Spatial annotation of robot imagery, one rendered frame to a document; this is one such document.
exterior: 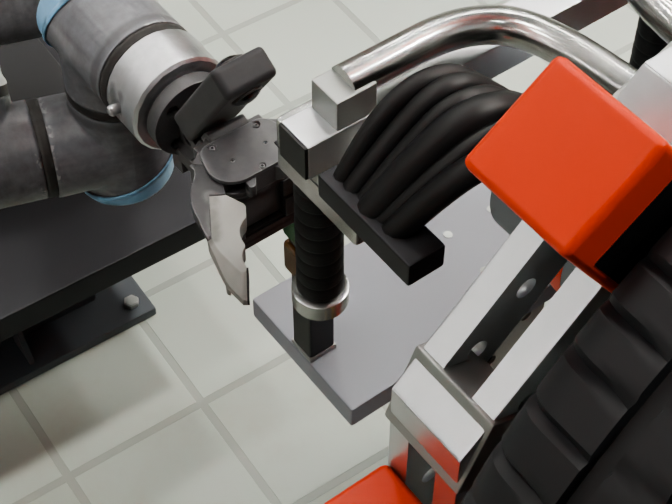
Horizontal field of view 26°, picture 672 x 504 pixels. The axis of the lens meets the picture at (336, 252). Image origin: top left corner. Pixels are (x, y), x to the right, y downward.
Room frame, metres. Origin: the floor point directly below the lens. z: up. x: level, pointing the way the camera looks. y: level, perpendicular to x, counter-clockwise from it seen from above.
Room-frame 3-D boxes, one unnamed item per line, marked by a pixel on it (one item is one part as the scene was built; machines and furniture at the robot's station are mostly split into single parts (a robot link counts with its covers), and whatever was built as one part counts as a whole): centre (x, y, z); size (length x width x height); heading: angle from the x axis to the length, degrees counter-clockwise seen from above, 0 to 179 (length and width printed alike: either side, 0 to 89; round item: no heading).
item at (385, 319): (0.96, -0.14, 0.44); 0.43 x 0.17 x 0.03; 127
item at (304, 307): (0.67, 0.01, 0.83); 0.04 x 0.04 x 0.16
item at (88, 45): (0.90, 0.19, 0.80); 0.12 x 0.09 x 0.10; 37
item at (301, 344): (0.84, 0.02, 0.55); 0.03 x 0.03 x 0.21; 37
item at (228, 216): (0.66, 0.08, 0.80); 0.09 x 0.03 x 0.06; 1
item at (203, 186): (0.71, 0.08, 0.83); 0.09 x 0.05 x 0.02; 1
